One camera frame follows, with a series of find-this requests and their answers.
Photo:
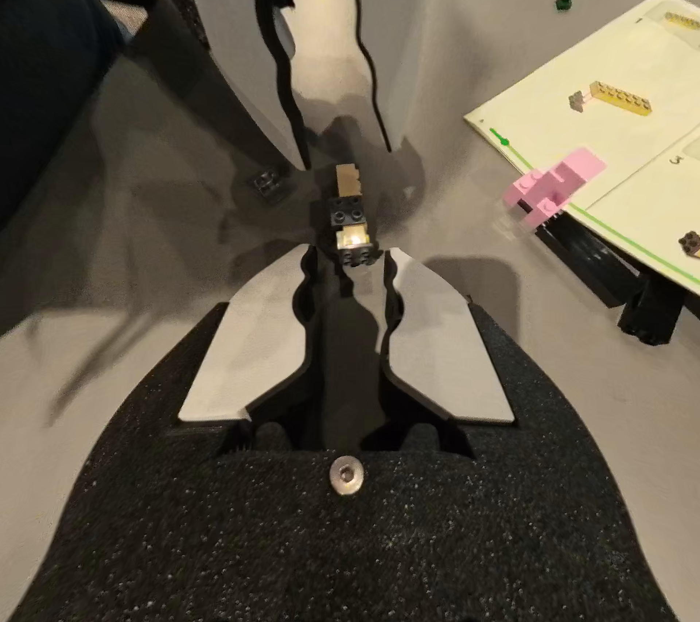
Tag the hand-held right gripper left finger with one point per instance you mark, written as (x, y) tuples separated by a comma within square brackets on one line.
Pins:
[(246, 354)]

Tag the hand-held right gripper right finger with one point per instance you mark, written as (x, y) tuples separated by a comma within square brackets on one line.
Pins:
[(448, 354)]

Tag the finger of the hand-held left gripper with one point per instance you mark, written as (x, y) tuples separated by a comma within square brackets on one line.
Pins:
[(224, 4), (394, 4)]

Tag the dark grey square brick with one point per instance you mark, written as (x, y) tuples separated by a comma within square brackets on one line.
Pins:
[(349, 212)]

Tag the yellow and grey brick assembly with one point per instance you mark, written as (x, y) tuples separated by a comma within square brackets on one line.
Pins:
[(348, 182)]

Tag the grey desk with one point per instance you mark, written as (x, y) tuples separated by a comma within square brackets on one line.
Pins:
[(136, 261)]

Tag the person's dark knit top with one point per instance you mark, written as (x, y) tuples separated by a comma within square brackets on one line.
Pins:
[(44, 58)]

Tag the grey square plate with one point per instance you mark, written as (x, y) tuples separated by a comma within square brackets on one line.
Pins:
[(269, 185)]

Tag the pink toy brick pig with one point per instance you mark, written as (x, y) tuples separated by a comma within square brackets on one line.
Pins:
[(563, 179)]

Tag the pale green instruction booklet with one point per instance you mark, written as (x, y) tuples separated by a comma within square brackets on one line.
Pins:
[(618, 86)]

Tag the black toy brick frame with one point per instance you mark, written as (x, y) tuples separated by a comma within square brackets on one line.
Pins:
[(651, 315)]

